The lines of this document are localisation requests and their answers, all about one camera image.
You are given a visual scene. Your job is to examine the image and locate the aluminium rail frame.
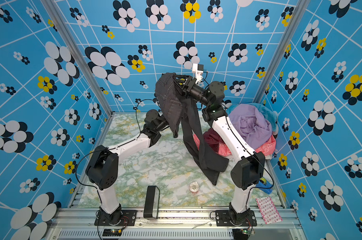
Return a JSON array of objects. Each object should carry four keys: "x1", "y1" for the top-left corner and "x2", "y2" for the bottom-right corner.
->
[{"x1": 45, "y1": 207, "x2": 306, "y2": 240}]

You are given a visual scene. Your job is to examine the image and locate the maroon cloth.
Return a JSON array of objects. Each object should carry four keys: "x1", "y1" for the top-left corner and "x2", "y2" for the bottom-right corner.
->
[{"x1": 203, "y1": 128, "x2": 232, "y2": 157}]

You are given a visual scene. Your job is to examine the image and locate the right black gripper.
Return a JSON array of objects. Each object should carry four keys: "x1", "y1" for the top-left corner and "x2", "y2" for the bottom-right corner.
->
[{"x1": 173, "y1": 76, "x2": 214, "y2": 112}]

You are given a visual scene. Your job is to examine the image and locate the dark grey jeans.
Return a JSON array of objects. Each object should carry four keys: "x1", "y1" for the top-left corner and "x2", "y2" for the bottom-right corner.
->
[{"x1": 155, "y1": 73, "x2": 229, "y2": 186}]

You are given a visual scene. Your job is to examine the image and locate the pink patterned packet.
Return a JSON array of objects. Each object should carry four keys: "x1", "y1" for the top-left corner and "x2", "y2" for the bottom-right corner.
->
[{"x1": 256, "y1": 197, "x2": 283, "y2": 225}]

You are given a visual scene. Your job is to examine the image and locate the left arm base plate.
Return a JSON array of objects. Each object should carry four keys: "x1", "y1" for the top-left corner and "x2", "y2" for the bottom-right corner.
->
[{"x1": 94, "y1": 209, "x2": 137, "y2": 227}]

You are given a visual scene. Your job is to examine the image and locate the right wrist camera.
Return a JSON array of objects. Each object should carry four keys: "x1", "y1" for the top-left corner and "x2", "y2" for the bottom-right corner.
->
[{"x1": 192, "y1": 64, "x2": 204, "y2": 82}]

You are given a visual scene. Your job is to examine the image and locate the blue yellow object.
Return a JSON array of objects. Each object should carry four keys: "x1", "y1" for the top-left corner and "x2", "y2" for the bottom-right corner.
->
[{"x1": 256, "y1": 178, "x2": 274, "y2": 195}]

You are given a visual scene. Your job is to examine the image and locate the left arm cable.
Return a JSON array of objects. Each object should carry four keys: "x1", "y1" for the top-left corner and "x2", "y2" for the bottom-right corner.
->
[{"x1": 74, "y1": 98, "x2": 158, "y2": 193}]

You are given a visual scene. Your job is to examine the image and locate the lilac purple shirt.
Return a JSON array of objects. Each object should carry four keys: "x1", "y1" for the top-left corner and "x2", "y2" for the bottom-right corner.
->
[{"x1": 227, "y1": 104, "x2": 272, "y2": 150}]

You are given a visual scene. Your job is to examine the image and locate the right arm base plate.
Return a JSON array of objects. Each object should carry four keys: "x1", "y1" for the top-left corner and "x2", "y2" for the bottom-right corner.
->
[{"x1": 215, "y1": 209, "x2": 257, "y2": 228}]

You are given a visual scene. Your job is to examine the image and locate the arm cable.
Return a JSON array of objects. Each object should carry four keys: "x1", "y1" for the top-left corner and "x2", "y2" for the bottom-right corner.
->
[
  {"x1": 222, "y1": 113, "x2": 275, "y2": 193},
  {"x1": 74, "y1": 98, "x2": 158, "y2": 193}
]

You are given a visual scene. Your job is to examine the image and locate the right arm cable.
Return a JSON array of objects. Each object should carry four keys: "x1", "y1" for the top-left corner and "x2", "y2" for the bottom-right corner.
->
[{"x1": 222, "y1": 113, "x2": 275, "y2": 193}]

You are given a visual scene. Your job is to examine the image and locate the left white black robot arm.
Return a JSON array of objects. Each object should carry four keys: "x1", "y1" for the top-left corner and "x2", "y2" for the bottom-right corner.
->
[{"x1": 85, "y1": 110, "x2": 169, "y2": 226}]

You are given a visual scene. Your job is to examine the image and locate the pink bear print cloth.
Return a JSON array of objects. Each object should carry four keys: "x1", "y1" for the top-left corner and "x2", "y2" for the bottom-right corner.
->
[{"x1": 192, "y1": 132, "x2": 277, "y2": 157}]

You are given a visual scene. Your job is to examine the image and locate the clear tape roll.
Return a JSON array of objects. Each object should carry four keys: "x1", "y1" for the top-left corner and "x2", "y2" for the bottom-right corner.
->
[{"x1": 189, "y1": 181, "x2": 200, "y2": 194}]

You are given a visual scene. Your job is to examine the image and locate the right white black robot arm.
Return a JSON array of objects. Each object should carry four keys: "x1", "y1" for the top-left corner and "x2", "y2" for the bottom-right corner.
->
[{"x1": 173, "y1": 75, "x2": 265, "y2": 226}]

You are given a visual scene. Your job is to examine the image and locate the black rectangular box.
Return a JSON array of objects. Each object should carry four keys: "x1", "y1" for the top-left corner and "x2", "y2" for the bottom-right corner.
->
[{"x1": 143, "y1": 186, "x2": 160, "y2": 220}]

